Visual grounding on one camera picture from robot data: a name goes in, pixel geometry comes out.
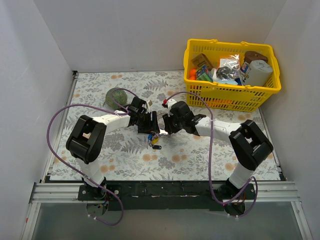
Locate floral patterned mat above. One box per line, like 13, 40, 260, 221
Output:
49, 70, 281, 182

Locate black tag key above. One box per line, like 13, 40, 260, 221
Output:
148, 142, 162, 150

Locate white cylindrical container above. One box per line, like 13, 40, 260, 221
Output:
242, 59, 273, 87

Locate green blue small box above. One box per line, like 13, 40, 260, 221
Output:
195, 65, 213, 83

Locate metal ring disc key organizer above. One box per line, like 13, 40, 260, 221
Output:
152, 129, 169, 138

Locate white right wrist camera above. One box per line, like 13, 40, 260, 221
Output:
162, 98, 177, 117

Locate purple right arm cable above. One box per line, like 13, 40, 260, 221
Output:
162, 91, 258, 219

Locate green textured ball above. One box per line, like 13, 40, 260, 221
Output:
103, 87, 128, 110

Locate yellow key tag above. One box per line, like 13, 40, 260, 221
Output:
151, 138, 159, 145

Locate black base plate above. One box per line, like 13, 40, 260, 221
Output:
77, 179, 251, 211

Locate yellow plastic basket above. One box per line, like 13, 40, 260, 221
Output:
183, 38, 282, 113

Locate clear plastic bag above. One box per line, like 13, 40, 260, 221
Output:
216, 54, 240, 80

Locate orange balls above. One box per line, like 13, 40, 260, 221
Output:
188, 68, 197, 80

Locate brown cardboard box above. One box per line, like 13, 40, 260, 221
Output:
191, 53, 214, 71

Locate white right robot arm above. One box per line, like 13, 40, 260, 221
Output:
162, 99, 274, 199

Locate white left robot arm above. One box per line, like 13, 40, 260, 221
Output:
66, 96, 160, 200

